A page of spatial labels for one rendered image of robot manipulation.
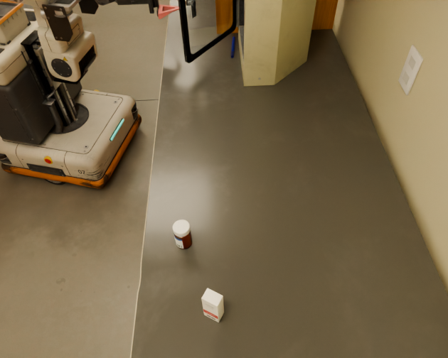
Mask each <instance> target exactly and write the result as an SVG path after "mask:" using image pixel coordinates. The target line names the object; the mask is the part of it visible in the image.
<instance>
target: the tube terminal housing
mask: <svg viewBox="0 0 448 358"><path fill-rule="evenodd" d="M315 6H316V0H245V25H244V60H243V57H242V46H241V41H240V30H239V21H238V43H239V49H240V60H241V67H242V78H243V84H244V86H260V85H275V84H277V83H278V82H279V81H280V80H282V79H283V78H285V77H286V76H287V75H288V74H290V73H291V72H293V71H294V70H296V69H297V68H298V67H299V66H301V65H302V64H304V63H305V62H306V60H307V55H308V51H309V42H310V38H311V29H312V24H313V20H314V11H315Z"/></svg>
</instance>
